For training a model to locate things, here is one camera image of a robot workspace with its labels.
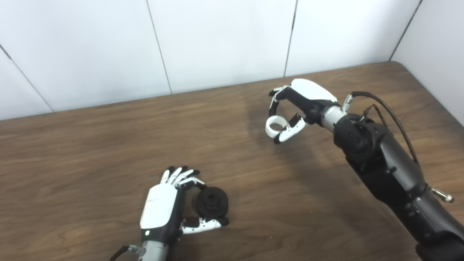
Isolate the white plastic ring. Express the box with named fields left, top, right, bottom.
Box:
left=265, top=115, right=291, bottom=139

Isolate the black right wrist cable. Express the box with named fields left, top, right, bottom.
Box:
left=343, top=91, right=455, bottom=203

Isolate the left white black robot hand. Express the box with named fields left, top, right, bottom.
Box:
left=140, top=166, right=229, bottom=243

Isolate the round black plastic part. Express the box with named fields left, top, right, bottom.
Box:
left=194, top=186, right=229, bottom=219

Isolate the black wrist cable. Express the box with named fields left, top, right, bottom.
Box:
left=343, top=91, right=455, bottom=203
left=109, top=245, right=142, bottom=261

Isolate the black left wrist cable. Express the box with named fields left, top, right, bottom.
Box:
left=109, top=245, right=142, bottom=261

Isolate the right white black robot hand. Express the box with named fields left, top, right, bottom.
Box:
left=269, top=79, right=338, bottom=145

